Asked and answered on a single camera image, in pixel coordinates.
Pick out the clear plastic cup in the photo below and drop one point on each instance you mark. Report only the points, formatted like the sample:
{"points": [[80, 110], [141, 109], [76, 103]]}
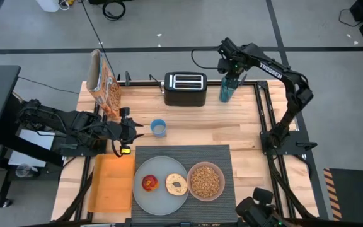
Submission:
{"points": [[25, 171]]}

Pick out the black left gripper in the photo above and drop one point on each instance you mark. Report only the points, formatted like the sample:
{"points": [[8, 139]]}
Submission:
{"points": [[117, 130]]}

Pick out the white waste bin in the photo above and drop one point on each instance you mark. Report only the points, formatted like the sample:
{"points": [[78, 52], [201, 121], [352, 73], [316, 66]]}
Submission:
{"points": [[47, 4]]}

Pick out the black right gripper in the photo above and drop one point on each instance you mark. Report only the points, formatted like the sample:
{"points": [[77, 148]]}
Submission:
{"points": [[232, 56]]}

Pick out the grey woven placemat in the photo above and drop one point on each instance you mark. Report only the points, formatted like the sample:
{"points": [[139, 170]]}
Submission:
{"points": [[213, 211]]}

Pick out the blue cup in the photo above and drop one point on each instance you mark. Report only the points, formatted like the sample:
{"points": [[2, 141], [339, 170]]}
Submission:
{"points": [[158, 127]]}

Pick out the black hazard-striped floor mat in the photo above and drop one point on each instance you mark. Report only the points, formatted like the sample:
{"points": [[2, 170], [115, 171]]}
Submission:
{"points": [[354, 192]]}

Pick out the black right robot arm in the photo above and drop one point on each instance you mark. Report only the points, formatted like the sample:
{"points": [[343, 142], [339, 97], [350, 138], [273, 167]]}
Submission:
{"points": [[291, 82]]}

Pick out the grey round plate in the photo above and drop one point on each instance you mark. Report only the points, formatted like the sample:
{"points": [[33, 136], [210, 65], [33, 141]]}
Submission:
{"points": [[156, 203]]}

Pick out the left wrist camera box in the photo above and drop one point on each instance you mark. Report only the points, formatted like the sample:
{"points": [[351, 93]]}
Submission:
{"points": [[124, 150]]}

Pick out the teal water bottle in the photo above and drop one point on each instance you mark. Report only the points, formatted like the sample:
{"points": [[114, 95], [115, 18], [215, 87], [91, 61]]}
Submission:
{"points": [[228, 91]]}

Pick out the white paper sheet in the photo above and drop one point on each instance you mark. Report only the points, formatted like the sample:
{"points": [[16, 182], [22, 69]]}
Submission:
{"points": [[33, 142]]}

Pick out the orange plastic tray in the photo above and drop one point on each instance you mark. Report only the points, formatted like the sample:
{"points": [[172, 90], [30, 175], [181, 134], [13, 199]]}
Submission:
{"points": [[110, 186]]}

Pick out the cereal pieces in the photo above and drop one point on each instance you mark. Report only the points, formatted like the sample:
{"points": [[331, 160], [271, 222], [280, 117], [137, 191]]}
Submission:
{"points": [[205, 181]]}

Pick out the black camera rig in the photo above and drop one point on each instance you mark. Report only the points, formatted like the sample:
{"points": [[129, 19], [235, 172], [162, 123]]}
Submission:
{"points": [[257, 211]]}

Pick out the orange Cheerios cereal box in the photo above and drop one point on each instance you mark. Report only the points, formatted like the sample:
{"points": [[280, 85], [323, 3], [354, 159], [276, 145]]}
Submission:
{"points": [[107, 91]]}

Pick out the black two-slot toaster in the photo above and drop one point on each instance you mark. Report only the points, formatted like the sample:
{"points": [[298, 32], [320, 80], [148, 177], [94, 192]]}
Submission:
{"points": [[184, 96]]}

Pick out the black frame clamp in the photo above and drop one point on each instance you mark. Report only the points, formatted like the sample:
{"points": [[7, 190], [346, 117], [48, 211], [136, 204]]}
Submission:
{"points": [[244, 80], [127, 79]]}

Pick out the black aluminium table frame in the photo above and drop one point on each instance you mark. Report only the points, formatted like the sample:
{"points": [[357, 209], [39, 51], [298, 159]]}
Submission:
{"points": [[265, 104]]}

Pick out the translucent pink bowl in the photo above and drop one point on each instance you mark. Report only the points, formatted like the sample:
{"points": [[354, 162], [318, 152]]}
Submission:
{"points": [[191, 192]]}

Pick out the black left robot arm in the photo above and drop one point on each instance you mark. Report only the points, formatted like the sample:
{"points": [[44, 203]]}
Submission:
{"points": [[74, 126]]}

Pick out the sliced bagel half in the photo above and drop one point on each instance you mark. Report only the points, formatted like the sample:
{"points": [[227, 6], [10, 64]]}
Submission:
{"points": [[172, 189]]}

